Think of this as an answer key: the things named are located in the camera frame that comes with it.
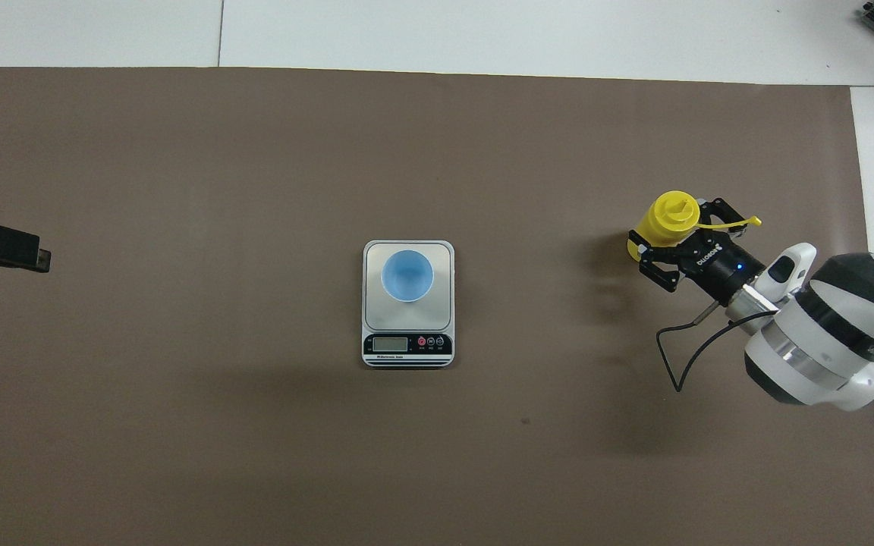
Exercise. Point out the silver digital kitchen scale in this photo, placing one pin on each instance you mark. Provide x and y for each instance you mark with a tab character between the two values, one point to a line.
407	345

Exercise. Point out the light blue plastic cup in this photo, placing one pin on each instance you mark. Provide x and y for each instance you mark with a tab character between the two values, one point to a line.
407	274

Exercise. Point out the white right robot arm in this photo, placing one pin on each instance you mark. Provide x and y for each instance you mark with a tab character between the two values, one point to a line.
824	341

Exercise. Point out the yellow squeeze bottle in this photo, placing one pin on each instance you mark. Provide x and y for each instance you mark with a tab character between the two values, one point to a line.
672	216

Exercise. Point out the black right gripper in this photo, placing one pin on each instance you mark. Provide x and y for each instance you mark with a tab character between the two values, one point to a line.
718	269

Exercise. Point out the brown paper mat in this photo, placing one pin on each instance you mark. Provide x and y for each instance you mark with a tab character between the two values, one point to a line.
255	455

